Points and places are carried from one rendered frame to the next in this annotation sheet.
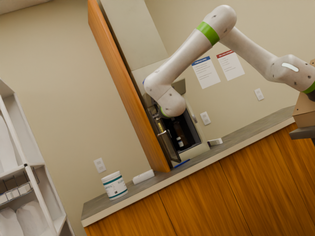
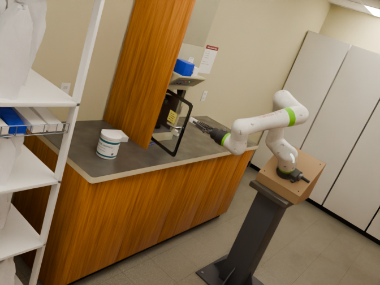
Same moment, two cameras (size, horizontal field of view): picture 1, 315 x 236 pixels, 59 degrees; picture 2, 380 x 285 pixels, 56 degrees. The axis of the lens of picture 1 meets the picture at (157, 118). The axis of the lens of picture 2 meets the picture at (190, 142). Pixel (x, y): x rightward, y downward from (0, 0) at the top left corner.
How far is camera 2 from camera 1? 1.63 m
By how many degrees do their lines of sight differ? 47
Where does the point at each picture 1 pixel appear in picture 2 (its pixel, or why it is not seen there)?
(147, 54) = (195, 33)
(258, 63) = (275, 136)
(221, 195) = (172, 186)
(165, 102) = (239, 146)
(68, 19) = not seen: outside the picture
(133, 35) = (200, 8)
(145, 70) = (184, 47)
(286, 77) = (286, 162)
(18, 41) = not seen: outside the picture
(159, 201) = (141, 178)
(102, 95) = (112, 18)
